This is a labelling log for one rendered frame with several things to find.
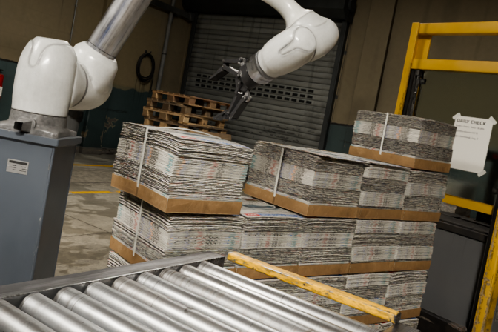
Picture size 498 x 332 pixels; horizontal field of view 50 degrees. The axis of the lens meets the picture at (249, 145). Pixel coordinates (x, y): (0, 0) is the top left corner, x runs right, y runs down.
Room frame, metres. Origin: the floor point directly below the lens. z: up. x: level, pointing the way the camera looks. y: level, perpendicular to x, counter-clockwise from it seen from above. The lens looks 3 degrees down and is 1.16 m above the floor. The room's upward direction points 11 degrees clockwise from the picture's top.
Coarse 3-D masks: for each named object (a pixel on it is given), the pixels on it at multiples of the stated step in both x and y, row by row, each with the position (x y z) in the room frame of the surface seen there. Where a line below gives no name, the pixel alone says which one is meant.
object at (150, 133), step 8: (152, 128) 1.73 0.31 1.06; (144, 136) 1.72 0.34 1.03; (152, 136) 1.69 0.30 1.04; (208, 136) 1.84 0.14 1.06; (152, 144) 1.68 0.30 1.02; (144, 160) 1.70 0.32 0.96; (136, 168) 1.72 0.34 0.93; (144, 168) 1.69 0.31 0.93; (136, 176) 1.72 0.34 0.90; (144, 176) 1.68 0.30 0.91
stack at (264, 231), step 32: (128, 224) 1.82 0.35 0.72; (160, 224) 1.65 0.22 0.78; (192, 224) 1.66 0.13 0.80; (224, 224) 1.73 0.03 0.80; (256, 224) 1.82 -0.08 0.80; (288, 224) 1.91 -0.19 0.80; (320, 224) 2.02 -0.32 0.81; (352, 224) 2.14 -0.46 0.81; (384, 224) 2.26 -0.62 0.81; (160, 256) 1.62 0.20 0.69; (256, 256) 1.84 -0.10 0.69; (288, 256) 1.93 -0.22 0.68; (320, 256) 2.04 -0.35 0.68; (352, 256) 2.16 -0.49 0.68; (384, 256) 2.29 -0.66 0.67; (288, 288) 1.95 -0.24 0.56; (352, 288) 2.19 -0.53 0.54; (384, 288) 2.32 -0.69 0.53
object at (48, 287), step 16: (176, 256) 1.26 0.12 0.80; (192, 256) 1.28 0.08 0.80; (208, 256) 1.31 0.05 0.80; (224, 256) 1.34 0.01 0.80; (96, 272) 1.05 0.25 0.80; (112, 272) 1.06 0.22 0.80; (128, 272) 1.08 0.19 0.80; (144, 272) 1.11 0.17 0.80; (160, 272) 1.15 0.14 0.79; (0, 288) 0.88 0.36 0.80; (16, 288) 0.89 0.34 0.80; (32, 288) 0.90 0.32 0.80; (48, 288) 0.92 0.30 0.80; (80, 288) 0.97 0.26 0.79; (16, 304) 0.87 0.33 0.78
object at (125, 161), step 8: (128, 128) 1.81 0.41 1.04; (136, 128) 1.77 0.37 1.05; (144, 128) 1.74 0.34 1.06; (160, 128) 1.79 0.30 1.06; (168, 128) 1.90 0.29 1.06; (128, 136) 1.81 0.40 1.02; (136, 136) 1.76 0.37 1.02; (120, 144) 1.84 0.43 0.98; (128, 144) 1.79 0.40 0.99; (136, 144) 1.77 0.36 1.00; (120, 152) 1.83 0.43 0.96; (128, 152) 1.78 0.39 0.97; (136, 152) 1.75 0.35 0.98; (120, 160) 1.81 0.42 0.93; (128, 160) 1.77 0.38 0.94; (136, 160) 1.73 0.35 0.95; (120, 168) 1.80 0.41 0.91; (128, 168) 1.76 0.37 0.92; (128, 176) 1.76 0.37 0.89
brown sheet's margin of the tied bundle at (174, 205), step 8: (144, 192) 1.67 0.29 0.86; (152, 192) 1.63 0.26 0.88; (144, 200) 1.66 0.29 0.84; (152, 200) 1.62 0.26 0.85; (160, 200) 1.59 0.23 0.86; (168, 200) 1.56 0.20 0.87; (176, 200) 1.58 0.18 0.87; (184, 200) 1.60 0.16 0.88; (192, 200) 1.62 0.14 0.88; (200, 200) 1.63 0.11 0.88; (160, 208) 1.59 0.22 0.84; (168, 208) 1.57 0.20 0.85; (176, 208) 1.59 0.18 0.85; (184, 208) 1.60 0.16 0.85; (192, 208) 1.62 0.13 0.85; (200, 208) 1.64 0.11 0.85; (208, 208) 1.66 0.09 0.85; (216, 208) 1.68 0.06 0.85; (224, 208) 1.70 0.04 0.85; (232, 208) 1.72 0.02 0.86; (240, 208) 1.75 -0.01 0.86
